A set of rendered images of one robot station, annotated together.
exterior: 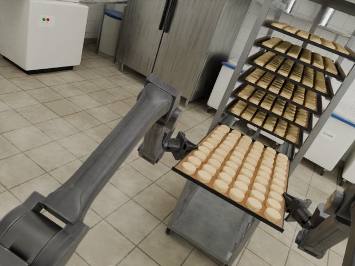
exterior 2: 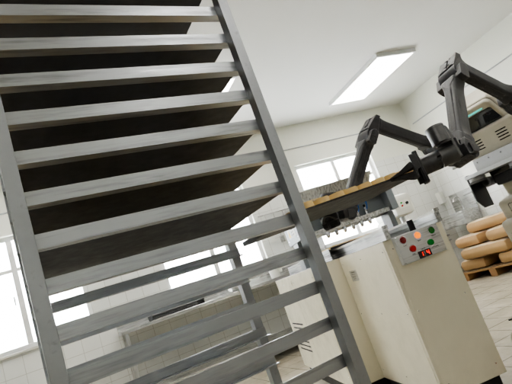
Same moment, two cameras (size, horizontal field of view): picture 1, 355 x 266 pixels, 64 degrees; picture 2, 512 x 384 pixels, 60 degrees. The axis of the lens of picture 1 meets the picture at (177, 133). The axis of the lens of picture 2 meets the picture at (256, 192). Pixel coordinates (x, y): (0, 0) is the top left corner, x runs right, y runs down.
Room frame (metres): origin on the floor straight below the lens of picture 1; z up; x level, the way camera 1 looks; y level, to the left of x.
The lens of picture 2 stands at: (2.27, 0.55, 0.83)
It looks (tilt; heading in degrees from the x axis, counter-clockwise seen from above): 12 degrees up; 224
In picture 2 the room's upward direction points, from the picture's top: 20 degrees counter-clockwise
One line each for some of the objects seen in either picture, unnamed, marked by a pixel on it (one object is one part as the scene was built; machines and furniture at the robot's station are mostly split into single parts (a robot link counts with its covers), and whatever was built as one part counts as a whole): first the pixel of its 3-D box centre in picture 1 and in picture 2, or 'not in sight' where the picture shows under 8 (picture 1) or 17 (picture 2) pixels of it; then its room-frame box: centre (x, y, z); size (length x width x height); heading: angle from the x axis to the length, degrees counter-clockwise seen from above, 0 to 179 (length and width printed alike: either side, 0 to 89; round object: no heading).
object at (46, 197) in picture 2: (245, 84); (161, 176); (1.69, -0.28, 1.14); 0.64 x 0.03 x 0.03; 164
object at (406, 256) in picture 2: not in sight; (419, 244); (0.21, -0.52, 0.77); 0.24 x 0.04 x 0.14; 146
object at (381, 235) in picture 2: not in sight; (327, 257); (-0.21, -1.42, 0.87); 2.01 x 0.03 x 0.07; 56
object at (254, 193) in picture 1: (257, 196); not in sight; (0.81, -0.33, 1.02); 0.05 x 0.05 x 0.02
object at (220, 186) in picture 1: (220, 186); not in sight; (0.79, -0.20, 1.02); 0.05 x 0.05 x 0.02
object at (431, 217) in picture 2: not in sight; (363, 243); (-0.45, -1.26, 0.87); 2.01 x 0.03 x 0.07; 56
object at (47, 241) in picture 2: (239, 97); (173, 212); (1.69, -0.28, 1.05); 0.64 x 0.03 x 0.03; 164
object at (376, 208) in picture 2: not in sight; (344, 228); (-0.27, -1.25, 1.01); 0.72 x 0.33 x 0.34; 146
